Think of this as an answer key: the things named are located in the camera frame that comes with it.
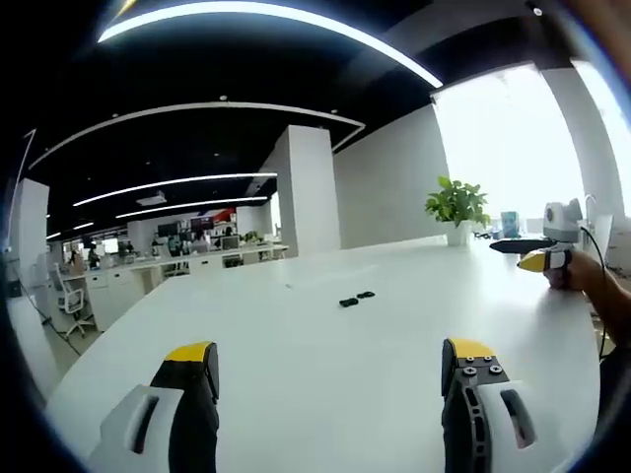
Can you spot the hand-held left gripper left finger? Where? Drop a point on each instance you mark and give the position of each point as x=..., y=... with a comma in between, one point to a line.
x=148, y=419

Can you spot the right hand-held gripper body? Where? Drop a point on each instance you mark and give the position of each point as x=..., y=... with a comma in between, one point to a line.
x=562, y=222

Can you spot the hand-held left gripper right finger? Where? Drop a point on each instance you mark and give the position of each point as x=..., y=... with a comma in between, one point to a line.
x=485, y=404

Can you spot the black plastic buckle pronged part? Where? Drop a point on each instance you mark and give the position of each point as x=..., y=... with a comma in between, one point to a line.
x=366, y=294

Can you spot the black plastic buckle socket part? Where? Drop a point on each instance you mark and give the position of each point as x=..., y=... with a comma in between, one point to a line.
x=348, y=301

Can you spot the person's right hand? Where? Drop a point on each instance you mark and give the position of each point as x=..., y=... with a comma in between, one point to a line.
x=579, y=273

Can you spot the teal box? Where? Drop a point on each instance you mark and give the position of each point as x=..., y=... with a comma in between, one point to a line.
x=510, y=224

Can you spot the green potted plant white pot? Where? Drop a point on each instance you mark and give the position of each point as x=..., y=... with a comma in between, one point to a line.
x=458, y=207

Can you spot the white office chair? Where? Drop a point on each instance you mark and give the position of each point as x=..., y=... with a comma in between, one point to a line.
x=71, y=298

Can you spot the row of white office desks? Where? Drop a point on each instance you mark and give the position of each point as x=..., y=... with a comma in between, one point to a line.
x=162, y=268

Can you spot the straight ceiling light strip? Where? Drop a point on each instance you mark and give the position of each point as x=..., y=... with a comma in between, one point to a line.
x=172, y=184

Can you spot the long curved ceiling light strip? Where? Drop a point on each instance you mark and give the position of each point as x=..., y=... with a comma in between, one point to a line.
x=276, y=15

